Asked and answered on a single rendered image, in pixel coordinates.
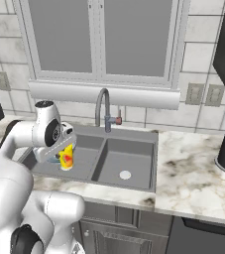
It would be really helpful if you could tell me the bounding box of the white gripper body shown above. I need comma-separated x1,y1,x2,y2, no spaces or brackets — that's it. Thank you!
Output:
33,133,78,164

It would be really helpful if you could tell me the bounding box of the dark dishwasher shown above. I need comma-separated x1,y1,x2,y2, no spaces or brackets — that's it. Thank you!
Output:
166,216,225,254

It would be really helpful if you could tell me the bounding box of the grey double sink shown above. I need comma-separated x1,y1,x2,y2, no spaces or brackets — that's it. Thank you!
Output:
18,123,160,193

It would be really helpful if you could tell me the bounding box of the white framed window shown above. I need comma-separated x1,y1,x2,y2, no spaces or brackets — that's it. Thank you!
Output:
12,0,191,91

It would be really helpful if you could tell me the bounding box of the grey false drawer front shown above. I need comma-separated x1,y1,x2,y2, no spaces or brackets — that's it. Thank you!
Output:
80,200,175,236

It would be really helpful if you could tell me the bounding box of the grey cupboard door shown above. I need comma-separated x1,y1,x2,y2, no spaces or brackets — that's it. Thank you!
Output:
78,219,169,254

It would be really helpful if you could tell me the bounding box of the grey wall socket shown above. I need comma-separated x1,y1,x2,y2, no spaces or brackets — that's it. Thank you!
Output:
185,81,205,106
0,70,12,92
205,83,225,108

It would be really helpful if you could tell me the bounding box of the grey tap with red lever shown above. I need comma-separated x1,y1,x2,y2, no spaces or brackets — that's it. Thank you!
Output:
94,87,123,134

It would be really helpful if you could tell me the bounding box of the white window sill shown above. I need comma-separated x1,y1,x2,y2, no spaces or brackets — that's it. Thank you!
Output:
28,80,181,111

